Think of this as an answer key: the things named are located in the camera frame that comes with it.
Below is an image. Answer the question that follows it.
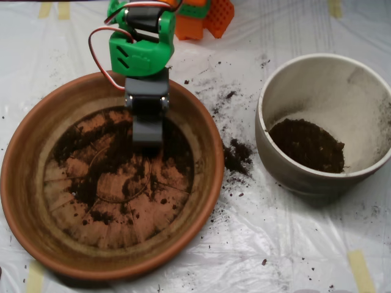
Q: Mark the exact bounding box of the clear plastic cover sheet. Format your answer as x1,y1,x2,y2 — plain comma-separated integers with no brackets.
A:
0,0,391,293

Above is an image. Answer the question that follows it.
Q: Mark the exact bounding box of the beige masking tape strip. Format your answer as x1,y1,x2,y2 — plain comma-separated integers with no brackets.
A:
57,2,71,21
328,0,343,19
347,249,377,293
25,261,46,293
38,2,53,20

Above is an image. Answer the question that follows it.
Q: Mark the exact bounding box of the white plant pot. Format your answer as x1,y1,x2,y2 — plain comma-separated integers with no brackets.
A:
255,53,391,197

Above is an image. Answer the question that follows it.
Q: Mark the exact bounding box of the dark soil heap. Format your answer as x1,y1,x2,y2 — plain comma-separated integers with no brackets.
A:
269,118,346,174

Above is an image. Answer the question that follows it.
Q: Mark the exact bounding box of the red and white servo cable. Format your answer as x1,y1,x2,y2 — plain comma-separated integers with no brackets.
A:
88,0,172,91

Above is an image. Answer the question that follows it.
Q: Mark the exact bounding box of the spilled soil clump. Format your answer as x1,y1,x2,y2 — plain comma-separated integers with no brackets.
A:
224,137,254,176

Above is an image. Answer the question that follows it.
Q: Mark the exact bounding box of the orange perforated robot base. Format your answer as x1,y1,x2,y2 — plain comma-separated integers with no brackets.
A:
174,0,235,41

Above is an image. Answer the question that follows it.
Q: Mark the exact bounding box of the dark soil pile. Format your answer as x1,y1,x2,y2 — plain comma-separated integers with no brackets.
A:
54,111,195,225

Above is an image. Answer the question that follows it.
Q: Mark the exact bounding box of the terracotta plant saucer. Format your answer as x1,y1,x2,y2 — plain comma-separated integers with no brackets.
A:
0,69,226,281

